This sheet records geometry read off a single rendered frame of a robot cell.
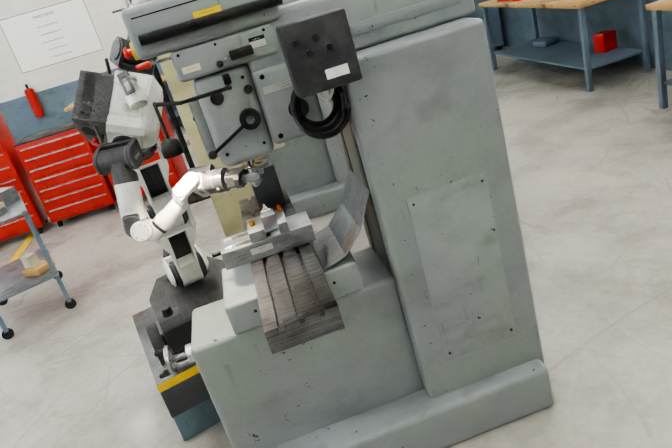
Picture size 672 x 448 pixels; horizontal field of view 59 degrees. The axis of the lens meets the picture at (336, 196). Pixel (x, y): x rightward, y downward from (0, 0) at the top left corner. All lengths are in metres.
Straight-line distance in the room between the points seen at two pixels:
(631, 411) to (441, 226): 1.06
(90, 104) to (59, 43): 8.98
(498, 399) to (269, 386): 0.89
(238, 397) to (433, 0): 1.59
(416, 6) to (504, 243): 0.91
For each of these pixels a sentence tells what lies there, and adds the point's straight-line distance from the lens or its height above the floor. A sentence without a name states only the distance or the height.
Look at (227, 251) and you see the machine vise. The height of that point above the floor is 1.00.
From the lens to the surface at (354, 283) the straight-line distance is 2.21.
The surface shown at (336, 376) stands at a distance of 2.41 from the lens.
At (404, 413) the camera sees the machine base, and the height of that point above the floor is 0.20.
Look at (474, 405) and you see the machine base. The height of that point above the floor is 0.16.
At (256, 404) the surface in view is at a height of 0.42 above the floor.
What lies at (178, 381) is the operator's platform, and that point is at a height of 0.37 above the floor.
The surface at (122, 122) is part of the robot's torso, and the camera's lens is 2.36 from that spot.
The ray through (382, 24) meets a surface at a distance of 2.06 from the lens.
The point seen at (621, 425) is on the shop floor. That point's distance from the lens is 2.63.
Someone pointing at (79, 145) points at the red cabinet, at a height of 0.81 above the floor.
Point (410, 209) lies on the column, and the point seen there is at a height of 1.01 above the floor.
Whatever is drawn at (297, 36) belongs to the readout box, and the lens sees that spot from 1.74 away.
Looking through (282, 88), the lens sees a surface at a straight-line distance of 2.00.
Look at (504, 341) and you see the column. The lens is 2.50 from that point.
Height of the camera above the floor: 1.85
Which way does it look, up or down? 21 degrees down
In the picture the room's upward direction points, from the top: 16 degrees counter-clockwise
